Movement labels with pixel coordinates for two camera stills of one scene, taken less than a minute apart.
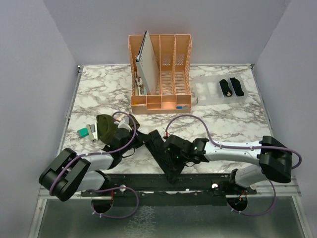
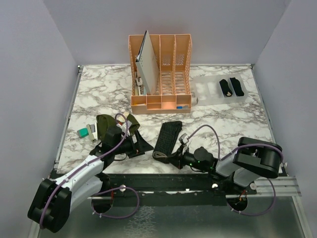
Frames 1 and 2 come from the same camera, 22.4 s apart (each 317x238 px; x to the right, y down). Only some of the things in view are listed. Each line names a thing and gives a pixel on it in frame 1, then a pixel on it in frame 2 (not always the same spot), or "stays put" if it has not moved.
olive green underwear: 106,127 stays put
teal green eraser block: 82,132 stays put
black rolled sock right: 237,87 stays put
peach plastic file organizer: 172,58 stays put
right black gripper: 170,153 -> 177,157
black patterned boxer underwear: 155,144 -> 168,134
